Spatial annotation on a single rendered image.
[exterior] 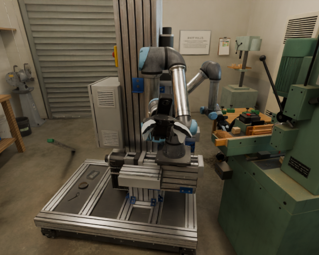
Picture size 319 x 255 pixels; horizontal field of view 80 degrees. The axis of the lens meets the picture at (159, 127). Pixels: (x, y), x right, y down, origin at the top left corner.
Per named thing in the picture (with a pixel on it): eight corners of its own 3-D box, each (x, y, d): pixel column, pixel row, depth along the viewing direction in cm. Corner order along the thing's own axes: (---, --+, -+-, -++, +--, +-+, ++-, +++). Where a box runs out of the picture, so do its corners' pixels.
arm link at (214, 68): (226, 62, 149) (219, 120, 169) (220, 61, 159) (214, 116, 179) (212, 63, 148) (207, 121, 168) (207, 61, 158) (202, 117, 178)
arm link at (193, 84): (167, 104, 168) (214, 58, 157) (164, 99, 181) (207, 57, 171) (176, 113, 172) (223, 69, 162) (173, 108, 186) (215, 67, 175)
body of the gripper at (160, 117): (172, 142, 67) (167, 128, 78) (176, 120, 63) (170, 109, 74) (150, 141, 65) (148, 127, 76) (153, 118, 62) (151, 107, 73)
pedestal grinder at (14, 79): (48, 119, 401) (33, 62, 354) (38, 128, 358) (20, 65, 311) (29, 120, 397) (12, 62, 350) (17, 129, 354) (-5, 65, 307)
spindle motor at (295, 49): (289, 91, 123) (304, 38, 111) (314, 98, 108) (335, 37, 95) (266, 92, 120) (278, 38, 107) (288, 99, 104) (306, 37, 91)
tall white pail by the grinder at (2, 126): (19, 139, 316) (10, 113, 297) (8, 149, 288) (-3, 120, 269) (0, 140, 313) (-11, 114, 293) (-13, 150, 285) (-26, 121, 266)
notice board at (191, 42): (208, 54, 390) (211, 30, 371) (209, 54, 389) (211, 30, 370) (178, 55, 383) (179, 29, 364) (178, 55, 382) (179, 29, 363)
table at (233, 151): (273, 128, 156) (275, 121, 153) (307, 146, 128) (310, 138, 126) (205, 135, 144) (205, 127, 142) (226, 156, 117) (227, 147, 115)
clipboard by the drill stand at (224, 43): (228, 54, 395) (230, 37, 381) (229, 54, 390) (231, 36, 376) (217, 54, 392) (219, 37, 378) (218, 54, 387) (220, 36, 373)
